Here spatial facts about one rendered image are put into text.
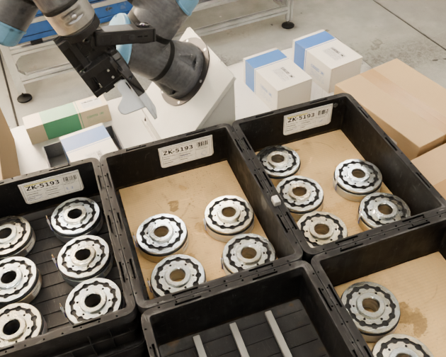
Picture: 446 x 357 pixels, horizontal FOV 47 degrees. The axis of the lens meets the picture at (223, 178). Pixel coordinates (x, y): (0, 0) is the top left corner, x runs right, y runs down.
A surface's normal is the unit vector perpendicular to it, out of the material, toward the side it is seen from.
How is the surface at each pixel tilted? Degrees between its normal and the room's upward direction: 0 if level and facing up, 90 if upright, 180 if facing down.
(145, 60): 95
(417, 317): 0
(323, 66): 90
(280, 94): 90
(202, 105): 47
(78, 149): 0
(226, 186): 0
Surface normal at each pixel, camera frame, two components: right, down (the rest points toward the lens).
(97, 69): 0.47, 0.50
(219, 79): -0.69, -0.22
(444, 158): -0.04, -0.70
